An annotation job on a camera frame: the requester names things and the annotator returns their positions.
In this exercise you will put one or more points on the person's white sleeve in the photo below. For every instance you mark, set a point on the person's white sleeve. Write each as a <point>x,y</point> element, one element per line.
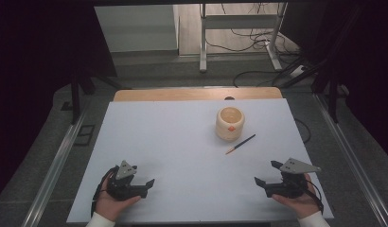
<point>100,222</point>
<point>313,220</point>

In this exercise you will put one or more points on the white power strip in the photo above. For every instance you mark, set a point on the white power strip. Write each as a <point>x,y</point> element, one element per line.
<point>297,71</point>

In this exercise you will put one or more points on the person's right white sleeve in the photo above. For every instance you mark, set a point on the person's right white sleeve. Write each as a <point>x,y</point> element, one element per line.
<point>313,220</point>

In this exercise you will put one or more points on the person's right hand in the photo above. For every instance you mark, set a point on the person's right hand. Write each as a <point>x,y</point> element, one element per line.
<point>304,205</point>

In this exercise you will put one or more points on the dark curtain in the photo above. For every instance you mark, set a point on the dark curtain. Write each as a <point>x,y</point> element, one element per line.
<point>34,78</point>
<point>368,78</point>

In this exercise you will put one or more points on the white metal desk frame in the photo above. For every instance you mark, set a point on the white metal desk frame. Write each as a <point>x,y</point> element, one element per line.
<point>239,21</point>

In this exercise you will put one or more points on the person's left hand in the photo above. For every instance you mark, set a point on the person's left hand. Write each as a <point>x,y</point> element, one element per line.
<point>108,206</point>

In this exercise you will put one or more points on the black metal stand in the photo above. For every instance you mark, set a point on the black metal stand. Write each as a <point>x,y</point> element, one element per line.
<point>333,94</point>
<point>76,94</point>

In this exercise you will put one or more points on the person's left white sleeve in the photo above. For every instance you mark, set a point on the person's left white sleeve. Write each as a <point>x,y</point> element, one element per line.
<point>100,222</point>

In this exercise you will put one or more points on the black floor frames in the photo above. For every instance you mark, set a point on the black floor frames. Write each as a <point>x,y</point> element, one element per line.
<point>84,135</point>

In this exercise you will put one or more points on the white board table cover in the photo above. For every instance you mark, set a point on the white board table cover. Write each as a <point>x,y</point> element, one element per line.
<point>182,164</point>

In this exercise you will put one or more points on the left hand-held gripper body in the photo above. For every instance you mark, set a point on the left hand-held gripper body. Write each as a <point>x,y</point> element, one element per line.
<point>121,187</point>

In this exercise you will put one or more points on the wooden table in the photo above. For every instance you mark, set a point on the wooden table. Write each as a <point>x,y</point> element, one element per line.
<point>195,94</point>

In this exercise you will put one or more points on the white cabinet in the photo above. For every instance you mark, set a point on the white cabinet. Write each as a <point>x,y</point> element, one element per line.
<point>137,28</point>

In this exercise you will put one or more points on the metal floor rail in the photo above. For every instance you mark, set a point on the metal floor rail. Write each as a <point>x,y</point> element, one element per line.
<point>353,157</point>
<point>58,167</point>

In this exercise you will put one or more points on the blue paintbrush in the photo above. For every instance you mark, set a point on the blue paintbrush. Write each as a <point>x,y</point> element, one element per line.
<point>241,144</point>

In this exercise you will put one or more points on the cream round pen holder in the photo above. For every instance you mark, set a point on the cream round pen holder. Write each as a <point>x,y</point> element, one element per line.
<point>230,123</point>

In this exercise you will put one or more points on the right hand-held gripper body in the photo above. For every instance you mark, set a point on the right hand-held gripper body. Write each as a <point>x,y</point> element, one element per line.
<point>291,184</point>

